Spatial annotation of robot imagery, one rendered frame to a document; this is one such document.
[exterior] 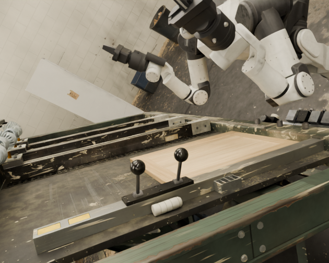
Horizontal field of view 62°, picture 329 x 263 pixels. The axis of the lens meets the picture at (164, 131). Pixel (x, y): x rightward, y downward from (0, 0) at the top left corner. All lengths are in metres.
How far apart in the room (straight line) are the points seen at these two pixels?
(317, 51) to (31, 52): 5.61
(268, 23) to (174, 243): 0.72
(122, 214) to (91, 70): 5.73
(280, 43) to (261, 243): 0.61
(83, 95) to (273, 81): 4.31
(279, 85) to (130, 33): 5.75
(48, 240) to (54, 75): 4.33
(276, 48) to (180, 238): 0.66
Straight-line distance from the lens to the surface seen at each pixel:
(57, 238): 0.72
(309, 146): 1.07
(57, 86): 4.95
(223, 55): 0.80
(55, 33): 6.34
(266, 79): 0.87
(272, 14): 0.99
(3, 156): 1.06
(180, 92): 1.37
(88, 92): 4.97
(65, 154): 1.39
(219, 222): 0.57
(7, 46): 6.41
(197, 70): 1.37
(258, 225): 0.61
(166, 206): 0.73
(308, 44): 1.39
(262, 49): 0.84
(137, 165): 0.66
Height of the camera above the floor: 1.77
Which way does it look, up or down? 24 degrees down
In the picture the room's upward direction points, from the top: 63 degrees counter-clockwise
